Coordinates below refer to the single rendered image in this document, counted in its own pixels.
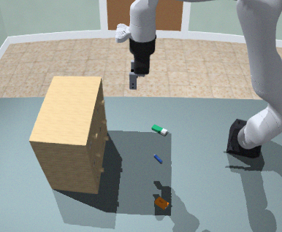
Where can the light wooden chest of drawers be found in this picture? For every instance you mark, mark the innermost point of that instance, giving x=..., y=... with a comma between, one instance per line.
x=60, y=134

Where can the orange rectangular block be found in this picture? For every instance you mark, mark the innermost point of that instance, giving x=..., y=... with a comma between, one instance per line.
x=161, y=203

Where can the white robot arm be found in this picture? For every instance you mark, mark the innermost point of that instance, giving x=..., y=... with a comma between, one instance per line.
x=258, y=20

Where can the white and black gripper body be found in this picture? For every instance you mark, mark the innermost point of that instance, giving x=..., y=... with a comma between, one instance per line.
x=142, y=42

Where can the wooden drawer front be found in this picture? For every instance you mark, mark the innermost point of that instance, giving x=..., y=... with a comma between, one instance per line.
x=99, y=103
x=92, y=136
x=102, y=121
x=99, y=169
x=94, y=156
x=103, y=139

